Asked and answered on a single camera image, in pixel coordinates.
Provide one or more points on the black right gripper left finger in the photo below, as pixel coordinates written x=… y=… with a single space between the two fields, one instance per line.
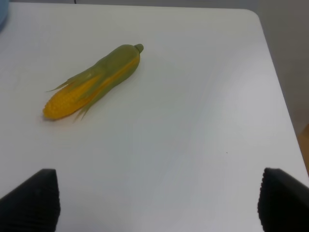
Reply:
x=33 y=206

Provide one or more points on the corn cob with husk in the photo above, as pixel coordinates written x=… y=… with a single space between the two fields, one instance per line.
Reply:
x=82 y=91

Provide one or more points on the blue plastic bowl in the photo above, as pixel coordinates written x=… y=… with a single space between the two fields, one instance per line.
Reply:
x=4 y=6

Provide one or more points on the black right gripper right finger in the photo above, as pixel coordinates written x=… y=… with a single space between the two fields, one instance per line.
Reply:
x=283 y=204

